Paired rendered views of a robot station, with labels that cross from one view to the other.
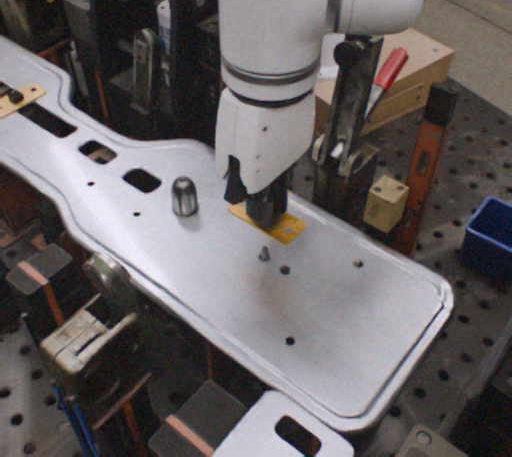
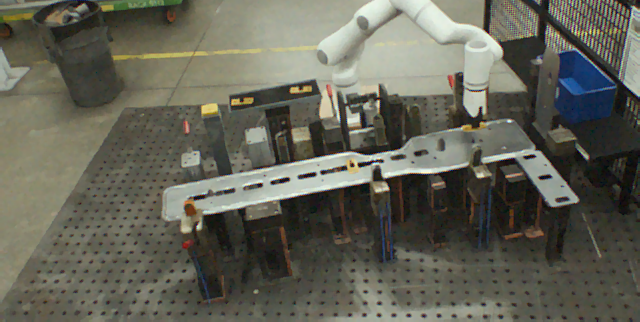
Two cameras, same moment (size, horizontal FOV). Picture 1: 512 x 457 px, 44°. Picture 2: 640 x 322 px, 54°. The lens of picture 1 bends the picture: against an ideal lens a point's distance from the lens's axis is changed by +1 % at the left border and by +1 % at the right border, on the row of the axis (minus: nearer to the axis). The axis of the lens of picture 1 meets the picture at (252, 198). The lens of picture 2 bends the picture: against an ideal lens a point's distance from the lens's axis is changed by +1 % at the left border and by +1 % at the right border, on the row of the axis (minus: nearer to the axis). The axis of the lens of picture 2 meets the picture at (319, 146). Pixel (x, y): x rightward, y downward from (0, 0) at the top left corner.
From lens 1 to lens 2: 1.98 m
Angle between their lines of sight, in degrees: 34
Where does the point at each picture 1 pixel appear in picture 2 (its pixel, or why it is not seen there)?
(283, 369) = (510, 152)
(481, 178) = (435, 117)
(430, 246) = not seen: hidden behind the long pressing
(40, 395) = (430, 252)
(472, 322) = not seen: hidden behind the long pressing
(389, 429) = not seen: hidden behind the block
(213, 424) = (513, 170)
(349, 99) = (459, 91)
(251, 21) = (484, 71)
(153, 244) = (450, 158)
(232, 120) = (480, 97)
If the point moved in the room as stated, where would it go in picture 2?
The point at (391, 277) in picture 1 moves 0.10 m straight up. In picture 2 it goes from (498, 126) to (500, 104)
